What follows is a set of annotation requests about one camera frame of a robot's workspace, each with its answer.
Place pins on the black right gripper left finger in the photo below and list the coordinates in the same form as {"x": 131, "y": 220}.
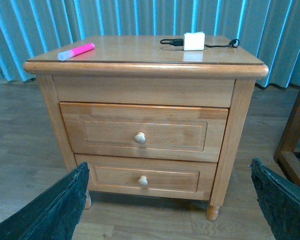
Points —
{"x": 54, "y": 214}

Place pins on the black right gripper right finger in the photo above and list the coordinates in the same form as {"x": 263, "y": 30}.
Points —
{"x": 279, "y": 201}

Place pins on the wooden drawer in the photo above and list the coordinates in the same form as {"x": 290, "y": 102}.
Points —
{"x": 150, "y": 177}
{"x": 145, "y": 131}

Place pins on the pink highlighter marker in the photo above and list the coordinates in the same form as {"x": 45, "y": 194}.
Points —
{"x": 65, "y": 55}

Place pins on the wooden nightstand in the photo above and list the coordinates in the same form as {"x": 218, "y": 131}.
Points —
{"x": 138, "y": 70}

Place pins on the grey pleated curtain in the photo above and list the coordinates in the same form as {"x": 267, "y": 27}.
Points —
{"x": 268, "y": 29}

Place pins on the white charger adapter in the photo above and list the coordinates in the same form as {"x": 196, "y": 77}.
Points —
{"x": 194, "y": 41}

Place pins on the dark wooden furniture frame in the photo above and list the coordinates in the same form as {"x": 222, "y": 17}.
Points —
{"x": 285, "y": 154}

